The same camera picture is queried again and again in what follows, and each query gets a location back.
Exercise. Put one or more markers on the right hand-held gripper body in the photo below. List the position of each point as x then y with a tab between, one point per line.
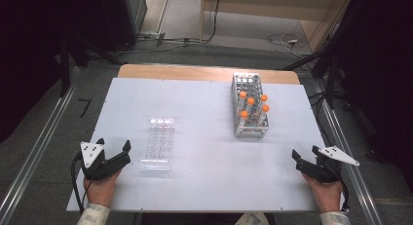
324	171

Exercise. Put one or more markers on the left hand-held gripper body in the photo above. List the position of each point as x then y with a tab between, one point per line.
92	153

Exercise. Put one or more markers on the clear plastic test tube rack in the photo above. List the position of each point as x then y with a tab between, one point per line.
159	143

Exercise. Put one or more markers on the orange-capped test tube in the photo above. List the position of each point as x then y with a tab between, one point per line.
243	94
244	114
251	101
265	108
264	97

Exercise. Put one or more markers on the metal test tube rack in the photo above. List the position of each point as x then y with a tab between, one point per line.
248	85

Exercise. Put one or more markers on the person's right hand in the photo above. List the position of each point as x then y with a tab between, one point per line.
328	195

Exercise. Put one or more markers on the person's left hand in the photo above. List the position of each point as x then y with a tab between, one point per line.
99	191

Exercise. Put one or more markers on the black stand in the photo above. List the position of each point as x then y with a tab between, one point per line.
331	82

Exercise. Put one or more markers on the person's lap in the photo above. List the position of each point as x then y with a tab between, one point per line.
251	220

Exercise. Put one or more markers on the white table board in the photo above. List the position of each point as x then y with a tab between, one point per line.
201	173

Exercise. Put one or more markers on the wooden table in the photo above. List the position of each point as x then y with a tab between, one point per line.
181	72

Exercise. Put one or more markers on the dark curtain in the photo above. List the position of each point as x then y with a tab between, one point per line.
26	56
383	72

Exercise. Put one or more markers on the grey floor socket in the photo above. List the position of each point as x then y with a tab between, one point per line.
160	39

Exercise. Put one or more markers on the black cabinet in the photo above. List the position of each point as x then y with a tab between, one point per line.
113	17

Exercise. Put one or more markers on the light wooden furniture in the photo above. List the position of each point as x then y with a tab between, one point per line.
259	14

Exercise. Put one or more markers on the metal floor rail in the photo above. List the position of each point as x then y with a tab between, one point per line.
39	147
354	176

